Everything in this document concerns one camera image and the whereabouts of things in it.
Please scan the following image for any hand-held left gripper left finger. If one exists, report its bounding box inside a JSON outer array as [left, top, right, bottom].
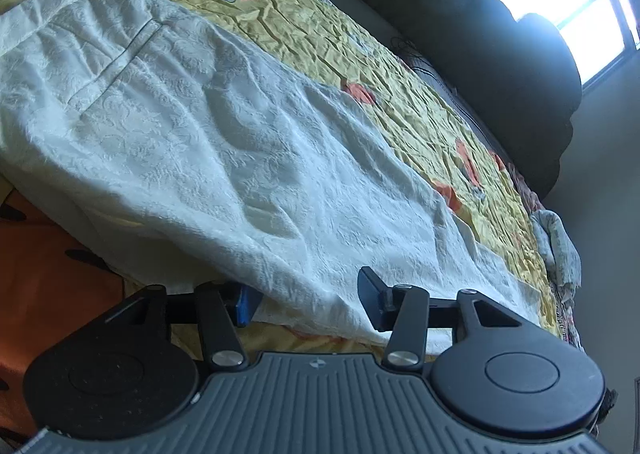
[[104, 282, 262, 370]]

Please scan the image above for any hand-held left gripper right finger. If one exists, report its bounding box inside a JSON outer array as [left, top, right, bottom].
[[358, 266, 534, 369]]

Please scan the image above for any white textured towel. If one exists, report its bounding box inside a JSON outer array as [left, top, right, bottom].
[[0, 0, 542, 342]]

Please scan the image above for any patterned pink cloth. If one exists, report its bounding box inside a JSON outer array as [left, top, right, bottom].
[[514, 173, 547, 213]]

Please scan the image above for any light blue crumpled cloth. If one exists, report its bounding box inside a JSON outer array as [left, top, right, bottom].
[[529, 209, 584, 291]]

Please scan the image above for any yellow quilt with orange prints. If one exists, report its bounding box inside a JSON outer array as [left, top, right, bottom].
[[0, 0, 585, 435]]

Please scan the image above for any grey stitched pillow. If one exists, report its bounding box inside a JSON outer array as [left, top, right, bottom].
[[402, 48, 501, 145]]

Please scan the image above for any dark scalloped headboard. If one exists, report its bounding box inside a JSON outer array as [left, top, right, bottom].
[[347, 0, 584, 193]]

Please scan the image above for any thin black cord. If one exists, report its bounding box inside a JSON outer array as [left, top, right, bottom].
[[391, 35, 418, 67]]

